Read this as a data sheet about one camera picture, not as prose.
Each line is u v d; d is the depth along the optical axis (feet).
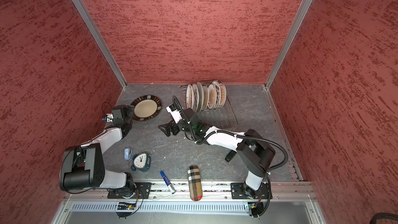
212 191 2.48
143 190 2.42
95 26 2.90
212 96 3.30
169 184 2.48
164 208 2.54
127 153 2.73
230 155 2.77
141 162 2.60
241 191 2.43
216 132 1.86
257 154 1.52
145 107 3.46
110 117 2.60
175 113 2.29
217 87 3.27
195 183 2.41
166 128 2.28
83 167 1.42
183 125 2.28
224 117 3.38
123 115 2.34
